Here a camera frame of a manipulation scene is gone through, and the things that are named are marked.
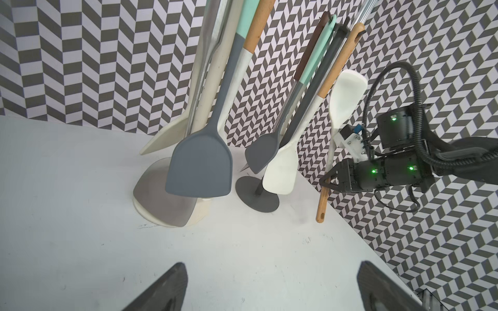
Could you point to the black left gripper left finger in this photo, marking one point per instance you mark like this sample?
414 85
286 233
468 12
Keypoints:
166 293

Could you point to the grey turner mint handle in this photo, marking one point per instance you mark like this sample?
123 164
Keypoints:
202 164

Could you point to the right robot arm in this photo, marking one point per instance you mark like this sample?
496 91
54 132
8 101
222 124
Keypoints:
407 128

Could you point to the cream utensil rack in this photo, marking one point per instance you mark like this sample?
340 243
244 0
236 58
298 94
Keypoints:
202 212

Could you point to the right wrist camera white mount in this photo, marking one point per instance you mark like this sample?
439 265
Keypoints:
350 138

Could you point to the grey spoon spatula brown handle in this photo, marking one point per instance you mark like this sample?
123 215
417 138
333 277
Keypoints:
259 154

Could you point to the white spatula mint handle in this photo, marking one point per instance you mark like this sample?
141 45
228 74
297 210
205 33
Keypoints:
307 66

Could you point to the dark grey utensil rack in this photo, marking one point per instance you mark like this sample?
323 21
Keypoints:
249 188

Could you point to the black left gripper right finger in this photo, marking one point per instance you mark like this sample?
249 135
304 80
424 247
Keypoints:
379 292

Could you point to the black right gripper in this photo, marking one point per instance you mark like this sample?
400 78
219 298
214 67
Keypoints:
400 169

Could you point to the cream spatula cream handle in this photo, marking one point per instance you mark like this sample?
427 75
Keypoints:
210 37

